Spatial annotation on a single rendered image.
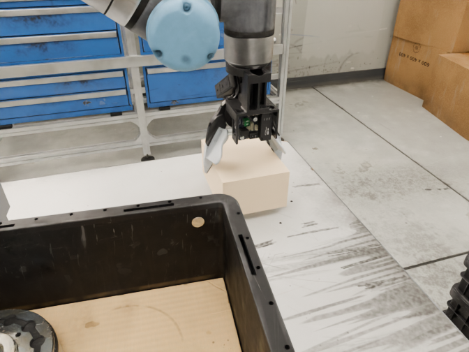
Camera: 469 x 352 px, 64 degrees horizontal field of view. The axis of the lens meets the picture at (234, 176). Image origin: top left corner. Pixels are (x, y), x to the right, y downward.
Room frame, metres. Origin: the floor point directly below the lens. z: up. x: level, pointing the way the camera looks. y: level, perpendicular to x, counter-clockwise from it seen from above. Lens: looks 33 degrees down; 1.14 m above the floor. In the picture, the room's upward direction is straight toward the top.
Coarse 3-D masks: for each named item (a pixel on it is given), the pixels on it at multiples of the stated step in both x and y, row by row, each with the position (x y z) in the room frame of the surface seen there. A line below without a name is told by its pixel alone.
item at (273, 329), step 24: (48, 216) 0.26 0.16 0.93; (72, 216) 0.26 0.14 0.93; (96, 216) 0.26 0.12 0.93; (120, 216) 0.26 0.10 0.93; (144, 216) 0.27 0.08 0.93; (240, 216) 0.26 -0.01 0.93; (240, 240) 0.24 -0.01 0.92; (264, 288) 0.18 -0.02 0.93; (264, 312) 0.16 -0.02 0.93; (264, 336) 0.14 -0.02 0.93; (288, 336) 0.14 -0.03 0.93
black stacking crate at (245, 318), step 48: (0, 240) 0.24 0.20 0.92; (48, 240) 0.25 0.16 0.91; (96, 240) 0.26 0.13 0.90; (144, 240) 0.26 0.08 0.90; (192, 240) 0.27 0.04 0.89; (0, 288) 0.24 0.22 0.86; (48, 288) 0.24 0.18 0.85; (96, 288) 0.25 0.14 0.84; (144, 288) 0.26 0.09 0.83; (240, 288) 0.21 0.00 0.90; (240, 336) 0.21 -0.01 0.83
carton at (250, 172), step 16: (224, 144) 0.65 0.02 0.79; (240, 144) 0.65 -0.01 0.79; (256, 144) 0.65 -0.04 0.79; (224, 160) 0.59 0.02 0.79; (240, 160) 0.59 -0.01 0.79; (256, 160) 0.59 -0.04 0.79; (272, 160) 0.59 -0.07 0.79; (208, 176) 0.62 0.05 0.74; (224, 176) 0.53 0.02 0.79; (240, 176) 0.53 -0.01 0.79; (256, 176) 0.53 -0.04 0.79; (272, 176) 0.54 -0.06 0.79; (288, 176) 0.55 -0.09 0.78; (224, 192) 0.51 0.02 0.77; (240, 192) 0.52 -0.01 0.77; (256, 192) 0.53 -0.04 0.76; (272, 192) 0.54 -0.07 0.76; (256, 208) 0.53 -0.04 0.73; (272, 208) 0.54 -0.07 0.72
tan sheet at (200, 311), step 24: (168, 288) 0.26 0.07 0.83; (192, 288) 0.26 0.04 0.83; (216, 288) 0.26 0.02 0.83; (48, 312) 0.23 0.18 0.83; (72, 312) 0.23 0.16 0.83; (96, 312) 0.23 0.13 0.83; (120, 312) 0.23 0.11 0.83; (144, 312) 0.23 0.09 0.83; (168, 312) 0.23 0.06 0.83; (192, 312) 0.23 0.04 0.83; (216, 312) 0.23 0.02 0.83; (72, 336) 0.21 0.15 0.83; (96, 336) 0.21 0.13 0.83; (120, 336) 0.21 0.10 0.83; (144, 336) 0.21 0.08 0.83; (168, 336) 0.21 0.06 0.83; (192, 336) 0.21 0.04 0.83; (216, 336) 0.21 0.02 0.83
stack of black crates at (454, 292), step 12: (468, 264) 0.64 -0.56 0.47; (468, 276) 0.64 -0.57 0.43; (456, 288) 0.64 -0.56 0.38; (468, 288) 0.62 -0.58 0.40; (456, 300) 0.63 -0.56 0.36; (468, 300) 0.61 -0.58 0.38; (444, 312) 0.66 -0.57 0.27; (456, 312) 0.62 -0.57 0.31; (468, 312) 0.59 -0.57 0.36; (456, 324) 0.61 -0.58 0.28; (468, 324) 0.59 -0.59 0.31; (468, 336) 0.58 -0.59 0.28
